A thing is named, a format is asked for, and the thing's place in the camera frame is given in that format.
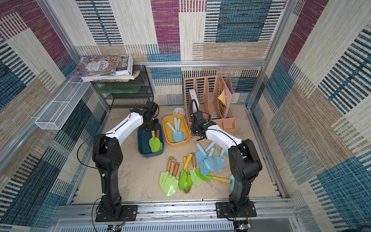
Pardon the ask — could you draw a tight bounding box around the green shovel yellow handle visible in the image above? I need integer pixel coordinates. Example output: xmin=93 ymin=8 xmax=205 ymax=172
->
xmin=195 ymin=169 xmax=231 ymax=184
xmin=149 ymin=130 xmax=161 ymax=153
xmin=178 ymin=153 xmax=193 ymax=194

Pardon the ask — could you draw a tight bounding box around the green shovel wooden handle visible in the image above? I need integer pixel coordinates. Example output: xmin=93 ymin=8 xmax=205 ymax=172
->
xmin=164 ymin=162 xmax=180 ymax=196
xmin=156 ymin=130 xmax=163 ymax=151
xmin=161 ymin=159 xmax=176 ymax=192
xmin=159 ymin=157 xmax=173 ymax=189
xmin=190 ymin=153 xmax=203 ymax=186

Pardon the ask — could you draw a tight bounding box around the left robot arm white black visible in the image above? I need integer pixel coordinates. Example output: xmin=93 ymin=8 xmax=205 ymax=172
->
xmin=92 ymin=100 xmax=159 ymax=222

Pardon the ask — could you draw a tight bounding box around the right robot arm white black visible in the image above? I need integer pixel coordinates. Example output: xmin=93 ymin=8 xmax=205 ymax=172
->
xmin=191 ymin=111 xmax=262 ymax=218

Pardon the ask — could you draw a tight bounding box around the yellow storage tray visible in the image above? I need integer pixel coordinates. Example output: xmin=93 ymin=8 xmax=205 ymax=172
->
xmin=162 ymin=114 xmax=191 ymax=147

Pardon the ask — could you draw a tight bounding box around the white box in organizer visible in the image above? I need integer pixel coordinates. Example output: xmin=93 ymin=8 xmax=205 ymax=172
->
xmin=189 ymin=89 xmax=200 ymax=114

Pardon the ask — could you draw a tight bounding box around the dark teal storage tray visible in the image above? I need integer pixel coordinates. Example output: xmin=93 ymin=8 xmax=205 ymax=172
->
xmin=137 ymin=124 xmax=165 ymax=158

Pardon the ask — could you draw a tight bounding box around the white alarm clock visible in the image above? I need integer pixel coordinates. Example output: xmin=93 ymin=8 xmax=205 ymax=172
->
xmin=172 ymin=107 xmax=186 ymax=116

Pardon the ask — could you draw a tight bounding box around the pink desk file organizer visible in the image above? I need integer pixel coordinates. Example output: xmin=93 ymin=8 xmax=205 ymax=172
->
xmin=183 ymin=75 xmax=236 ymax=132

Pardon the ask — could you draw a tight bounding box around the pink folder with yellow paper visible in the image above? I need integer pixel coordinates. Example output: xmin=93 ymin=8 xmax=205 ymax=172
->
xmin=218 ymin=74 xmax=233 ymax=118

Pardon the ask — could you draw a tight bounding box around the stack of white books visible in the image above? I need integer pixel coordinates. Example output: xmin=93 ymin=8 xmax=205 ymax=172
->
xmin=80 ymin=55 xmax=140 ymax=82

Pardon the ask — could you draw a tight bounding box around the colorful picture book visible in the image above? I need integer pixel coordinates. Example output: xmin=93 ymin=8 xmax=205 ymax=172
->
xmin=71 ymin=56 xmax=121 ymax=77

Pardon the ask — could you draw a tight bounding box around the black wire shelf rack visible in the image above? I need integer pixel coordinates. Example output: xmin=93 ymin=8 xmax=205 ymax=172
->
xmin=91 ymin=65 xmax=154 ymax=110

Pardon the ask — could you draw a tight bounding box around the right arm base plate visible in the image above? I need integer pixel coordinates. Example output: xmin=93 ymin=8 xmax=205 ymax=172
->
xmin=215 ymin=201 xmax=257 ymax=220

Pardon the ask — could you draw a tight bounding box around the white wire mesh basket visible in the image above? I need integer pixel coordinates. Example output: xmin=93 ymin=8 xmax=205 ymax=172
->
xmin=35 ymin=78 xmax=90 ymax=130

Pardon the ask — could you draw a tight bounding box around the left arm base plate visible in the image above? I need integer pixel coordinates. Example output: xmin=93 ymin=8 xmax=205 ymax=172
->
xmin=94 ymin=204 xmax=138 ymax=222

